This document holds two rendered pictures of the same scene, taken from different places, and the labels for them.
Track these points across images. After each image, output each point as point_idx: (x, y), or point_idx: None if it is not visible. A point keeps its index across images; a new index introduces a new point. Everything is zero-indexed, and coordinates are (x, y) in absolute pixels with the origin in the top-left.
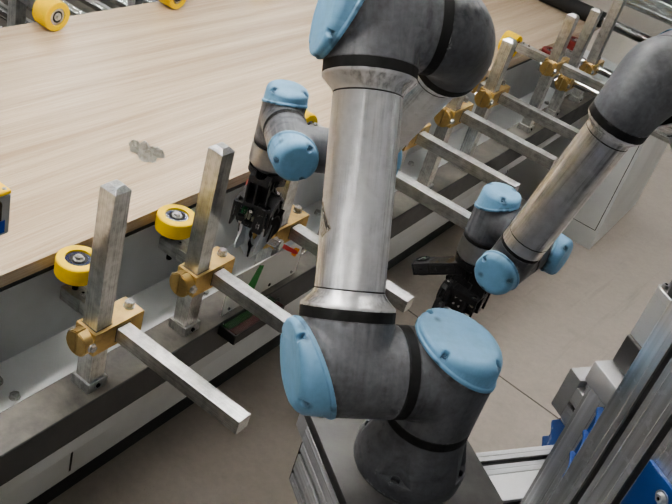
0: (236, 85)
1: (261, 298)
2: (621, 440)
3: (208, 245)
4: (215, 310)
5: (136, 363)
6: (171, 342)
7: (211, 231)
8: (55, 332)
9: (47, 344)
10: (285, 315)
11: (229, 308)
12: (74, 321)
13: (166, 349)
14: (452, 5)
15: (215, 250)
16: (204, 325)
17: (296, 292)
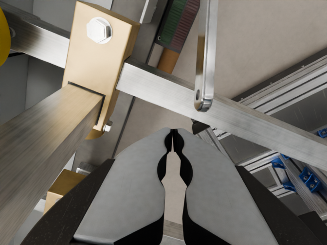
0: None
1: (217, 111)
2: None
3: (72, 146)
4: (138, 14)
5: (107, 139)
6: (120, 99)
7: (47, 176)
8: (24, 91)
9: (30, 104)
10: (265, 131)
11: (155, 9)
12: (24, 71)
13: (120, 111)
14: None
15: (82, 25)
16: (138, 53)
17: None
